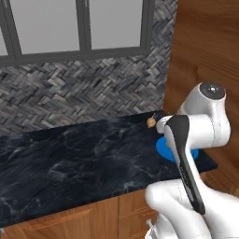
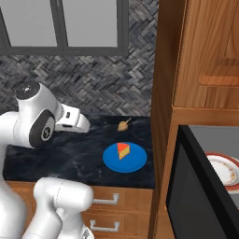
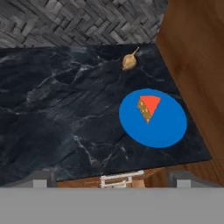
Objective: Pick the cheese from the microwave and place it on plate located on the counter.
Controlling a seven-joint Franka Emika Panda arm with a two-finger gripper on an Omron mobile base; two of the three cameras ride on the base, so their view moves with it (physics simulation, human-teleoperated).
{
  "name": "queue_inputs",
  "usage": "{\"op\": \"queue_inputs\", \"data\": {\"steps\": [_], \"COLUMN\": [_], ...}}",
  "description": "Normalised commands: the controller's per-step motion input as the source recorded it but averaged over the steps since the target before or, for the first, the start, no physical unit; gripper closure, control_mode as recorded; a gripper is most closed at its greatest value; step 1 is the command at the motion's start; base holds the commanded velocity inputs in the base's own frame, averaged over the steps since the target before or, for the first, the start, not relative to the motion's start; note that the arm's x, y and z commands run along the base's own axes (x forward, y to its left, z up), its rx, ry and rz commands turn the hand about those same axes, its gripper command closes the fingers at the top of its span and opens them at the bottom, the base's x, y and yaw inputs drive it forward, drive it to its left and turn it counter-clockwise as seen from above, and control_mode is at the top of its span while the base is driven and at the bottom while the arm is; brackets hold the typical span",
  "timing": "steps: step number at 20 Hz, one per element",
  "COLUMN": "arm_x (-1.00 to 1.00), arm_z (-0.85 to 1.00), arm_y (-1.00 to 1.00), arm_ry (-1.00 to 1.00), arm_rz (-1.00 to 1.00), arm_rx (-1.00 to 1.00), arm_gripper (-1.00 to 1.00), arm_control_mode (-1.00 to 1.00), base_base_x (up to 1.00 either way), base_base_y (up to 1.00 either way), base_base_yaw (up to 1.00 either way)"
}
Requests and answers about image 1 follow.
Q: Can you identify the blue plate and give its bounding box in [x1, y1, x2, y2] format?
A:
[155, 135, 200, 163]

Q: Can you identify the small orange brown object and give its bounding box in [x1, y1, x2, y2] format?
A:
[146, 113, 157, 129]

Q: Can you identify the silver drawer handle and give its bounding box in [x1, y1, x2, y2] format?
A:
[145, 218, 156, 231]

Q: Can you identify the tall wooden cabinet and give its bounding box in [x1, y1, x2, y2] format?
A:
[162, 0, 239, 198]

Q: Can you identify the grey framed window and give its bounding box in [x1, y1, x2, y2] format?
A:
[0, 0, 156, 67]

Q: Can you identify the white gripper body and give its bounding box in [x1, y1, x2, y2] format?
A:
[156, 115, 174, 135]

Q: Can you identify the wooden drawer front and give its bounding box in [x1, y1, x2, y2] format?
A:
[118, 210, 161, 239]
[118, 188, 157, 219]

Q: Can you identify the wooden cupboard door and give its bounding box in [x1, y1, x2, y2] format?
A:
[0, 196, 120, 239]

